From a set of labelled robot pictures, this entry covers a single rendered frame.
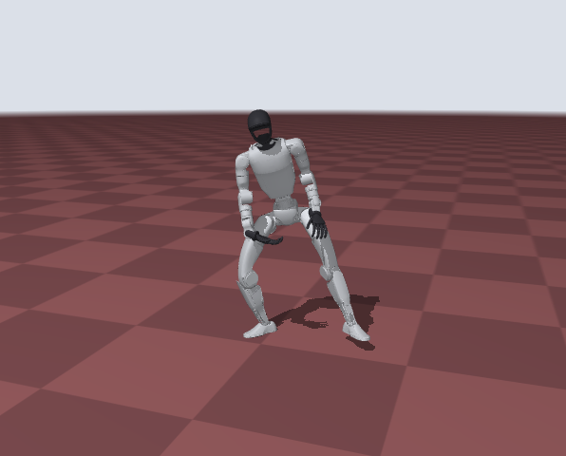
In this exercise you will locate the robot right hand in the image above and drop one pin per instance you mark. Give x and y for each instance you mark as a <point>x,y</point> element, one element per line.
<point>256,236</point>

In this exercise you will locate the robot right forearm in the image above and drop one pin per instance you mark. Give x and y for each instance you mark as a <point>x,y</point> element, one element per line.
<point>246,216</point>

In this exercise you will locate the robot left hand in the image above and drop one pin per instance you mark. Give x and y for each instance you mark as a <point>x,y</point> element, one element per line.
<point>317,222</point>

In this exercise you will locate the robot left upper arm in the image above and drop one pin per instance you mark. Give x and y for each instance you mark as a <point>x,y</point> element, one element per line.
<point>297,148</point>

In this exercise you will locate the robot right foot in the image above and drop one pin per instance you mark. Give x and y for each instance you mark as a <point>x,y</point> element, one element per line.
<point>259,329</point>

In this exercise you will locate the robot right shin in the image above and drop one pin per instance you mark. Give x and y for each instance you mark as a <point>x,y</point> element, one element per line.
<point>254,298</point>

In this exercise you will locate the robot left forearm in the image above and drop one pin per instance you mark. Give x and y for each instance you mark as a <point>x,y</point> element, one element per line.
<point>313,197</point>

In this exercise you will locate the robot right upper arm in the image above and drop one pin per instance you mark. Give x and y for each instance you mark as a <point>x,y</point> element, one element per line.
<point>242,178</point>

